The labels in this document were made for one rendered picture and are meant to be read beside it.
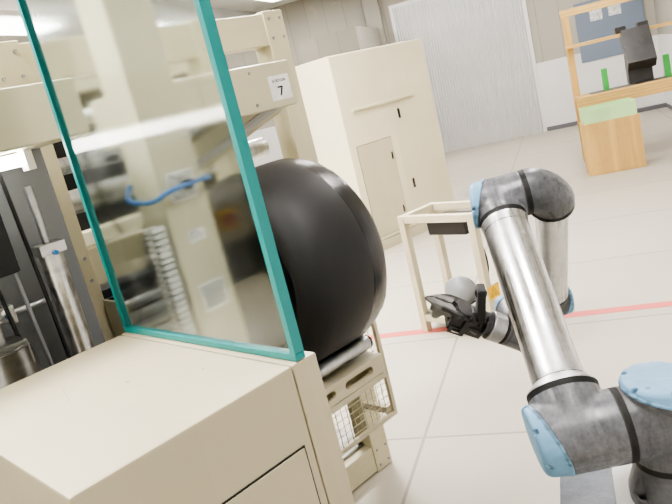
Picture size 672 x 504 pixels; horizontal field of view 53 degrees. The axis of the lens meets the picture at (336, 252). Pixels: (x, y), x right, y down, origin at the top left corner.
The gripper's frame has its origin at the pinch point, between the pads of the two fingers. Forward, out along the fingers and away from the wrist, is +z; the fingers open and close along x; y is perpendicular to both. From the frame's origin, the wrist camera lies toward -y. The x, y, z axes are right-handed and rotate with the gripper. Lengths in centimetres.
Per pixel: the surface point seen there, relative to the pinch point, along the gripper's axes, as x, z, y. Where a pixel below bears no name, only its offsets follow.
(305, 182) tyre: 5, 47, -18
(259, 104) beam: 49, 65, -16
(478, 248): 173, -85, 68
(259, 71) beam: 55, 68, -24
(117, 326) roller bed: 2, 82, 50
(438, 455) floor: 44, -64, 106
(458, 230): 193, -77, 72
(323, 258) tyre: -14.6, 37.2, -9.4
